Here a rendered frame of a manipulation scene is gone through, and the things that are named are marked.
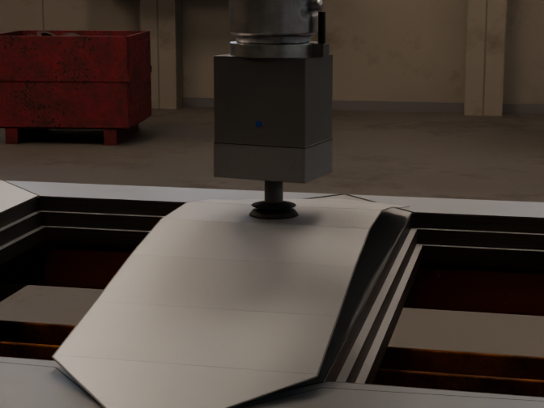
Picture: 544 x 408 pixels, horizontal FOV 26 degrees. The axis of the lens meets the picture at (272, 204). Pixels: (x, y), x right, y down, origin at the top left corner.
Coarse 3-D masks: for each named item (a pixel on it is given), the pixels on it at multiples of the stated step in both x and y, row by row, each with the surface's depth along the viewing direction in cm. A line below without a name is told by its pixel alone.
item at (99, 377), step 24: (72, 360) 78; (96, 360) 78; (120, 360) 78; (96, 384) 75; (120, 384) 75; (144, 384) 74; (168, 384) 74; (192, 384) 74; (216, 384) 74; (240, 384) 74; (264, 384) 74; (288, 384) 74
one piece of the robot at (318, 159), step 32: (320, 32) 98; (224, 64) 98; (256, 64) 97; (288, 64) 96; (320, 64) 98; (224, 96) 99; (256, 96) 98; (288, 96) 97; (320, 96) 99; (224, 128) 100; (256, 128) 98; (288, 128) 97; (320, 128) 100; (224, 160) 100; (256, 160) 99; (288, 160) 98; (320, 160) 100
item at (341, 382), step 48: (0, 240) 129; (48, 240) 140; (96, 240) 138; (384, 240) 117; (432, 240) 130; (480, 240) 129; (528, 240) 128; (384, 288) 106; (336, 336) 87; (384, 336) 98; (336, 384) 77
